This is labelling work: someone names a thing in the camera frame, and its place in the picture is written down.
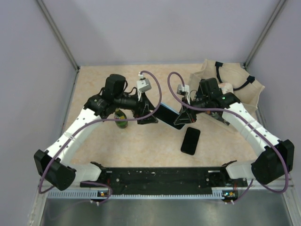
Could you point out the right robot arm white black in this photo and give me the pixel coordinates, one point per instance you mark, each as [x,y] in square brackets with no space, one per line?
[274,156]

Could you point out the right aluminium frame post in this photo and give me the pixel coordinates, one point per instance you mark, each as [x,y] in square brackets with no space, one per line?
[281,4]

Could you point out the phone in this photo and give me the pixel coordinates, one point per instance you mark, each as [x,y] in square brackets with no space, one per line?
[190,141]
[168,116]

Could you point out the left aluminium frame post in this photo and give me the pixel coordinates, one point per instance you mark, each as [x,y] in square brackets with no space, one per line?
[57,34]

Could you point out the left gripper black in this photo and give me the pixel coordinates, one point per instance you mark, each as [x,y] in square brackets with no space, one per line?
[145,104]

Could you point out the aluminium frame post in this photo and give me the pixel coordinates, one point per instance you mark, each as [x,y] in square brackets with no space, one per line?
[281,4]
[57,34]

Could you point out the green glass bottle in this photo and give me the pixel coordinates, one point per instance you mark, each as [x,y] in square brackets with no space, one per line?
[120,116]

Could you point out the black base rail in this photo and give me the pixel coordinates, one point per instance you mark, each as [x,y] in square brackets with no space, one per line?
[165,180]

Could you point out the beige canvas tote bag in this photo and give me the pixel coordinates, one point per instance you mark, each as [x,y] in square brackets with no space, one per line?
[245,86]

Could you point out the white slotted cable duct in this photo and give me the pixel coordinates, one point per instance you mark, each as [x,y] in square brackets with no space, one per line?
[99,194]

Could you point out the phone in black case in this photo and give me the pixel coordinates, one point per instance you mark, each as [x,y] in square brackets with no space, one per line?
[190,141]

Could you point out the pink white item in bag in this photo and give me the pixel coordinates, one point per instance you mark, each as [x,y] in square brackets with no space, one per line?
[226,87]

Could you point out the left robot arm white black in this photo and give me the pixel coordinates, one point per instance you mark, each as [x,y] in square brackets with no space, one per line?
[54,163]

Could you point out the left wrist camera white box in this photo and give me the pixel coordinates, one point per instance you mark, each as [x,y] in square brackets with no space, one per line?
[143,84]

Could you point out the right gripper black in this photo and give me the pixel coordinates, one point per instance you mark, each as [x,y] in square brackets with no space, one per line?
[186,117]

